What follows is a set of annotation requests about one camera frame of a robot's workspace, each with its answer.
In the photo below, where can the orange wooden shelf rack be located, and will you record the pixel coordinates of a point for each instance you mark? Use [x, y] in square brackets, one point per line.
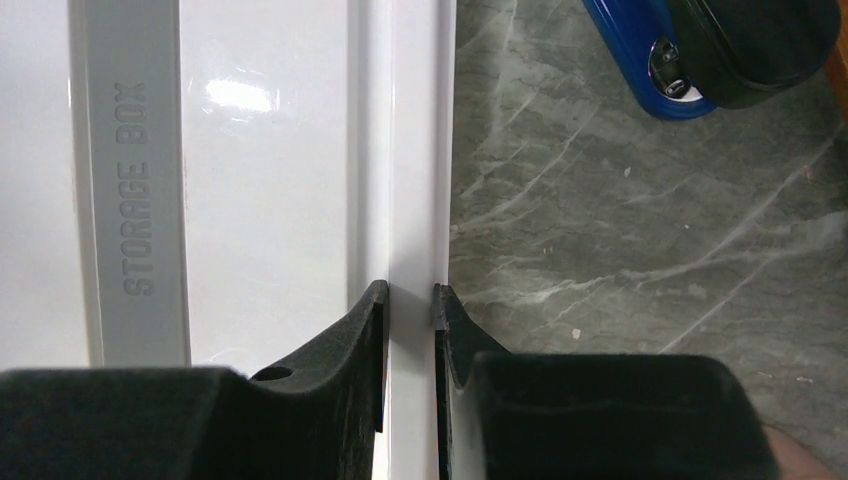
[836, 72]

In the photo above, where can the blue stapler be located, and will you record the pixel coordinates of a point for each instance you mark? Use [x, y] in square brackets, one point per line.
[682, 59]

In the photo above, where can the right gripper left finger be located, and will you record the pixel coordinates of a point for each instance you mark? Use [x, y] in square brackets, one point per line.
[313, 414]

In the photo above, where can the white plastic lid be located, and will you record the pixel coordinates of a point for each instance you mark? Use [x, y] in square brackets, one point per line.
[216, 182]

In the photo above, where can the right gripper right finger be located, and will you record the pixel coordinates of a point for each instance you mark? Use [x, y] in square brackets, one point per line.
[505, 415]

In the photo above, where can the pink plastic bin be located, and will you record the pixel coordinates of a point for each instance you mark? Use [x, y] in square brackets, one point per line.
[795, 462]

